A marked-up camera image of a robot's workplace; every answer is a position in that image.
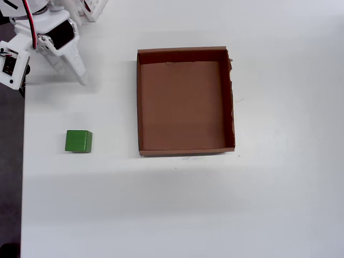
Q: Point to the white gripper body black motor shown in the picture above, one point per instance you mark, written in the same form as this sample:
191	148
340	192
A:
63	36

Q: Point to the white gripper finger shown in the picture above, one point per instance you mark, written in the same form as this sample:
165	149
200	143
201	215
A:
55	61
75	64

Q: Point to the green cube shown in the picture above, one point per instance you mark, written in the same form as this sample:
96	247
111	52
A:
78	141

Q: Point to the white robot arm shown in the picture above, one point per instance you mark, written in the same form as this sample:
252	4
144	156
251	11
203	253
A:
37	5

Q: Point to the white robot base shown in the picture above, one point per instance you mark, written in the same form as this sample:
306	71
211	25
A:
94	13

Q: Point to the brown cardboard box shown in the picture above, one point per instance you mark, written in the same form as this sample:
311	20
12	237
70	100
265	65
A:
182	107

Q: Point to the black rounded object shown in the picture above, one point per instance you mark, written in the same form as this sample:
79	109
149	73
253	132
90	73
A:
9	251

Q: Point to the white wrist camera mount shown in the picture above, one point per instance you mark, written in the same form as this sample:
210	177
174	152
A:
10	75

